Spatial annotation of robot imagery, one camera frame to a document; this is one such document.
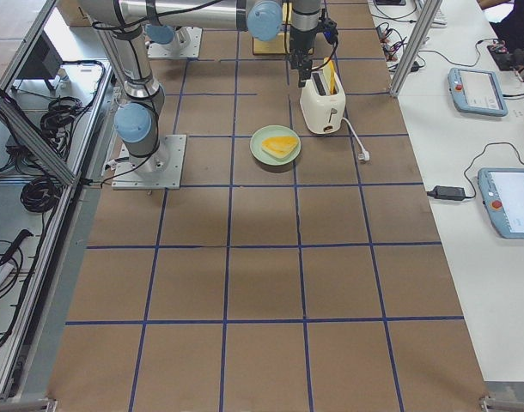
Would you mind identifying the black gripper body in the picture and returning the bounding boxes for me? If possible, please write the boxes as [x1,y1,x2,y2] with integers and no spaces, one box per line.
[289,11,319,71]

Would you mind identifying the white toaster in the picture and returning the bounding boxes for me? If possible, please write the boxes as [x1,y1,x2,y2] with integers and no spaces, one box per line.
[300,70,346,135]

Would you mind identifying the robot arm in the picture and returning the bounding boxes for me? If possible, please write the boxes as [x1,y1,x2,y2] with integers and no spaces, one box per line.
[79,1,326,102]
[145,24,191,48]

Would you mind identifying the bread slice in toaster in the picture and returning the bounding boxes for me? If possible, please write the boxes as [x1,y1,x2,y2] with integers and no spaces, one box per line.
[322,58,336,95]

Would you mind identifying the triangular bread on plate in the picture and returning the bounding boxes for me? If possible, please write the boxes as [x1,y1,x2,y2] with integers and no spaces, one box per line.
[261,136,299,159]

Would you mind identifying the light green plate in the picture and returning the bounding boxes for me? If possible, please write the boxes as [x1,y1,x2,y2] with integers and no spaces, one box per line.
[250,125,301,166]

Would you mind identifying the far blue teach pendant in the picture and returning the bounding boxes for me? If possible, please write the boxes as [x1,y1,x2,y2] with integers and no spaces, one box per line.
[448,68,509,117]

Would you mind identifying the blue teach pendant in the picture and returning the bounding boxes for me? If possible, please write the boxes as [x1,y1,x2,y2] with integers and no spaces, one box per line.
[448,68,509,117]
[478,168,524,239]

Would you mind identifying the black power adapter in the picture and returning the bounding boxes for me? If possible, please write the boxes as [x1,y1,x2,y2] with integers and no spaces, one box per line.
[427,185,466,201]

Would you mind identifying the near blue teach pendant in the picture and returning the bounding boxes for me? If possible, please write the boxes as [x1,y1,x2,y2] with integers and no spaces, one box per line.
[478,168,524,239]

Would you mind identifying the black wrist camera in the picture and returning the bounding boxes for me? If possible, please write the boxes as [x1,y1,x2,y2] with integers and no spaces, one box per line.
[321,17,338,45]

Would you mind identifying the white toaster power cable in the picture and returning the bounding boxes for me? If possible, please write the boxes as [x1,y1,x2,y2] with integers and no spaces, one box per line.
[340,117,372,164]

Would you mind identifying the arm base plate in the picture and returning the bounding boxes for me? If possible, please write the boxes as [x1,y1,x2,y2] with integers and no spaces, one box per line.
[110,135,187,190]
[145,25,202,60]

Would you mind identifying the aluminium frame post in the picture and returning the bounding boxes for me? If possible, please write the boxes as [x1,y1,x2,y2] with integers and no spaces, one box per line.
[389,0,442,98]

